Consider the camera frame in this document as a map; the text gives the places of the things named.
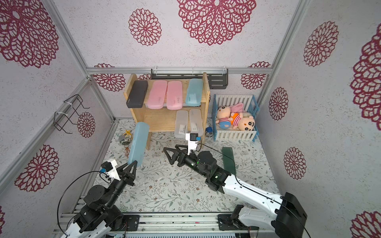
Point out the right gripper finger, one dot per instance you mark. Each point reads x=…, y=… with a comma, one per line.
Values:
x=181, y=148
x=172, y=154

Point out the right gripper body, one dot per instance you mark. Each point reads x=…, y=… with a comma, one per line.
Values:
x=180, y=156

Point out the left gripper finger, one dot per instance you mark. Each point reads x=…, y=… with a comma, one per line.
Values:
x=124, y=169
x=131, y=169

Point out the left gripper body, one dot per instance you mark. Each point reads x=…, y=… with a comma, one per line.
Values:
x=125, y=179

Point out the teal pencil case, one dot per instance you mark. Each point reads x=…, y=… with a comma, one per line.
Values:
x=138, y=145

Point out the clear pencil case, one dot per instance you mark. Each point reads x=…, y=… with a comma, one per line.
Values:
x=195, y=119
x=181, y=124

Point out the dark green pencil case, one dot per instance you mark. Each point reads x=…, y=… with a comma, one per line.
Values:
x=228, y=160

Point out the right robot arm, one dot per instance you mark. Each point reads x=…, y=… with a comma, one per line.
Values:
x=282, y=213

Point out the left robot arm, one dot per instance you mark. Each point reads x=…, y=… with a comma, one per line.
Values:
x=100, y=215

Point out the wooden two-tier shelf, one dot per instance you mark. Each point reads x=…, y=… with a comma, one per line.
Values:
x=163, y=120

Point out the light blue upper pencil case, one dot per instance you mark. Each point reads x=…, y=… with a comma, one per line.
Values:
x=194, y=92

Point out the left pink pencil case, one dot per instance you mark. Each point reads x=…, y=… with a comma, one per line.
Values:
x=157, y=95

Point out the pink pencil case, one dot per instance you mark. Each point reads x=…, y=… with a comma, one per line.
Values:
x=174, y=95
x=157, y=95

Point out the right pink pencil case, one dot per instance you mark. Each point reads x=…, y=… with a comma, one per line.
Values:
x=174, y=95

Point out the black pencil case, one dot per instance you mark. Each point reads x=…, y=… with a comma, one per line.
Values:
x=137, y=94

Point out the small blue round toy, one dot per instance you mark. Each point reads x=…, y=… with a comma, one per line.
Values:
x=209, y=132

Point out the small toy with yellow star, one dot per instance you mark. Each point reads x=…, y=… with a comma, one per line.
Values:
x=126, y=138

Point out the pink plush doll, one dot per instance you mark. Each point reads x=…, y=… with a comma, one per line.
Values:
x=224, y=113

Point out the orange striped plush doll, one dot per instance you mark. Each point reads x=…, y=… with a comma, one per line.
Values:
x=242, y=123

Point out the blue white toy crib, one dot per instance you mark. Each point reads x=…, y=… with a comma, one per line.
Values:
x=250, y=109

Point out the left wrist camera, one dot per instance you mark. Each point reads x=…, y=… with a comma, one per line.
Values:
x=109, y=168

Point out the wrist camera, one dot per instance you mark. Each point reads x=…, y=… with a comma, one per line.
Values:
x=109, y=168
x=193, y=140

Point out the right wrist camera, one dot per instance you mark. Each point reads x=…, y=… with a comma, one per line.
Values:
x=193, y=140

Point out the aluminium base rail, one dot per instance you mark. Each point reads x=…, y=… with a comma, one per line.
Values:
x=176, y=223

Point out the black wall shelf rack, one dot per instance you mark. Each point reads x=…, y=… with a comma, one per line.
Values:
x=215, y=81

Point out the black wire wall rack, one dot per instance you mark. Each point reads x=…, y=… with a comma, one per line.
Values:
x=62, y=118

